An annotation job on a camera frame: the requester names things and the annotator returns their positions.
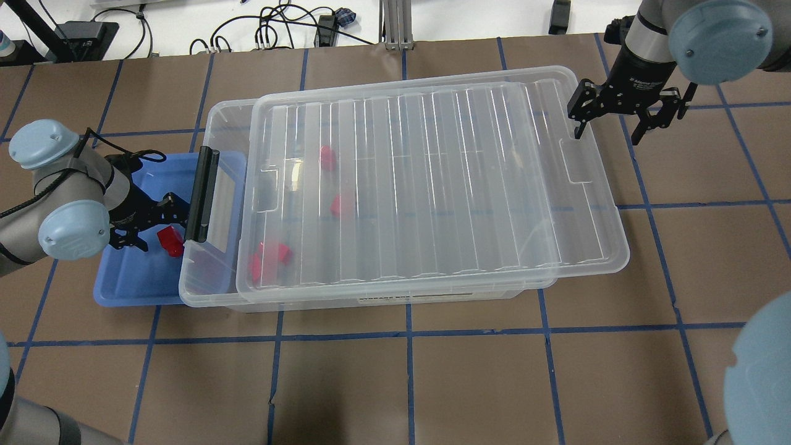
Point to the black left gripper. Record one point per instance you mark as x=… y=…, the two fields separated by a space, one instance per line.
x=129 y=207

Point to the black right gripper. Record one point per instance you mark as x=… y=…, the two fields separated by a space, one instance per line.
x=636 y=80

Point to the red block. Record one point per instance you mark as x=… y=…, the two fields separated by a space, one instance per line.
x=343 y=206
x=265 y=262
x=327 y=158
x=171 y=241

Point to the clear plastic box lid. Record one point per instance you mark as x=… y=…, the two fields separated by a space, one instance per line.
x=526 y=110

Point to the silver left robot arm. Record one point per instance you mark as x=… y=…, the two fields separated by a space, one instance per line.
x=82 y=201

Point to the clear plastic storage box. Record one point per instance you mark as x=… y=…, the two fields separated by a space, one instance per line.
x=325 y=204

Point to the black box latch handle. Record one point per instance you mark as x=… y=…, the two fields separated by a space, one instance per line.
x=202 y=196

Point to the aluminium frame post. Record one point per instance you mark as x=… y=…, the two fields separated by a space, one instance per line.
x=396 y=25

